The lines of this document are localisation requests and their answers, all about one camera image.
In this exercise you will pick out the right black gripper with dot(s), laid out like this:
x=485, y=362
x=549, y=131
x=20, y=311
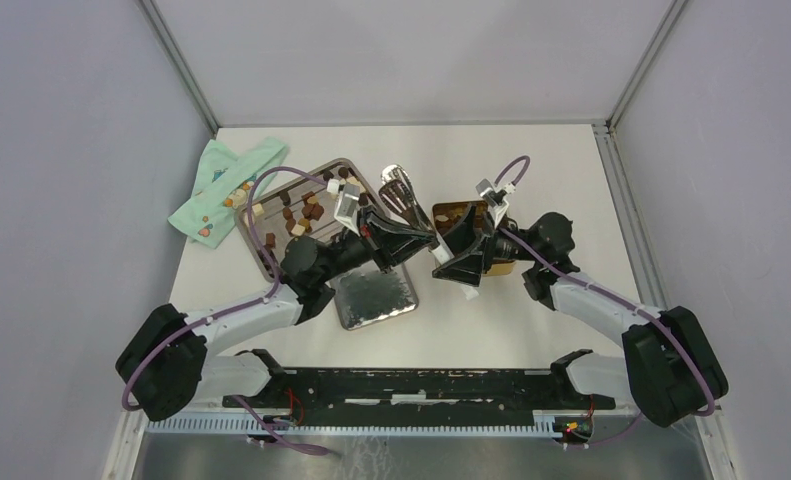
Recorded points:
x=468, y=268

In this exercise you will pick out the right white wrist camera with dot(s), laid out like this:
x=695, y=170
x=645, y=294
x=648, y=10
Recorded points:
x=497, y=199

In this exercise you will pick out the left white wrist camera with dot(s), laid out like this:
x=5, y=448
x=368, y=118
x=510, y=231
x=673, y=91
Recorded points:
x=347, y=196

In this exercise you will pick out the gold chocolate box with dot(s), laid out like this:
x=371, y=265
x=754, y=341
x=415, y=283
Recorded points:
x=447, y=215

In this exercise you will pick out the small square steel tray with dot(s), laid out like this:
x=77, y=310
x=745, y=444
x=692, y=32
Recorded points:
x=365, y=296

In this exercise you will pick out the green printed cloth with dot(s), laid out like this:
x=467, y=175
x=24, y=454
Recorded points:
x=224, y=180

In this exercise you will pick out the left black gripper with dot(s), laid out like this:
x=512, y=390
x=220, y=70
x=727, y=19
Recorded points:
x=382, y=251

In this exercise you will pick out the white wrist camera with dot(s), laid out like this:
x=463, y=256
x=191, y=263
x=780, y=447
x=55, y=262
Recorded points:
x=347, y=196
x=497, y=199

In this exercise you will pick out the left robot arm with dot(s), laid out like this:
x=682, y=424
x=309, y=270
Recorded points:
x=175, y=357

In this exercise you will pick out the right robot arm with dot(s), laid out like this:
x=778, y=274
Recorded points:
x=667, y=368

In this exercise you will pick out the steel tray with rack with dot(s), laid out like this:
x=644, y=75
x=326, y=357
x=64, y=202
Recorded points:
x=298, y=207

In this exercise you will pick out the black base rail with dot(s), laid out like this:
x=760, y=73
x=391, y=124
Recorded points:
x=390, y=398

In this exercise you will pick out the metal serving tongs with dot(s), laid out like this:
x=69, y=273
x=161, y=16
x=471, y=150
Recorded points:
x=399, y=196

